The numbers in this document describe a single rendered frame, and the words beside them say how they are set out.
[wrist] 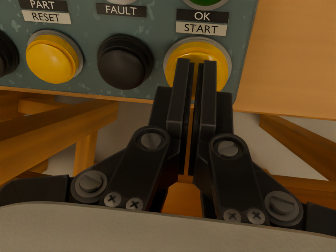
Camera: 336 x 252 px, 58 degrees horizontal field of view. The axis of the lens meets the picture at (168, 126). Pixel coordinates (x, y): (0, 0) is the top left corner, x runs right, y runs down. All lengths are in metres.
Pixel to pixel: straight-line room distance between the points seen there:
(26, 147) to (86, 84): 0.39
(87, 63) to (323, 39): 0.13
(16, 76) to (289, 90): 0.15
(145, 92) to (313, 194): 0.21
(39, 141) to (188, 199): 0.35
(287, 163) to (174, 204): 0.89
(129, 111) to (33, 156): 0.59
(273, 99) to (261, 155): 0.96
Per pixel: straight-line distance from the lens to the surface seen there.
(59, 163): 1.24
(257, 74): 0.18
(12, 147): 0.51
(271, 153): 1.14
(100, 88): 0.17
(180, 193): 0.30
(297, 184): 0.35
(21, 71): 0.18
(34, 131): 0.56
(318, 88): 0.19
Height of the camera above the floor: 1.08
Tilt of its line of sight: 79 degrees down
